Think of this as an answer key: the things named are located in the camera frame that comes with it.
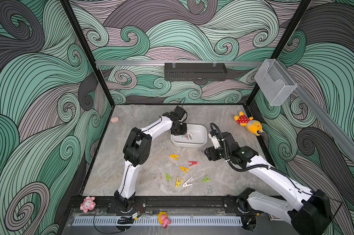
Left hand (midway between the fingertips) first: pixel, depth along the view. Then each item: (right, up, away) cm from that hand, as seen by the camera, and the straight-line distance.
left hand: (186, 131), depth 94 cm
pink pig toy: (-51, -34, -23) cm, 65 cm away
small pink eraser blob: (-53, +7, +15) cm, 56 cm away
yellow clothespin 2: (-6, -28, -15) cm, 32 cm away
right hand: (+12, -9, -14) cm, 21 cm away
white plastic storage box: (+8, -5, +7) cm, 12 cm away
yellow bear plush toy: (+47, +3, +3) cm, 47 cm away
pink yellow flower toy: (-13, -39, -27) cm, 49 cm away
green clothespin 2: (+10, -26, -13) cm, 31 cm away
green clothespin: (-12, -25, -13) cm, 30 cm away
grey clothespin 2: (+3, -4, +4) cm, 7 cm away
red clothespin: (+4, -19, -6) cm, 20 cm away
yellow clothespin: (-8, -16, -4) cm, 18 cm away
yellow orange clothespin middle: (-2, -22, -9) cm, 24 cm away
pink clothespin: (+1, -4, +4) cm, 5 cm away
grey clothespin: (+10, -12, -4) cm, 16 cm away
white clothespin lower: (-1, -28, -15) cm, 32 cm away
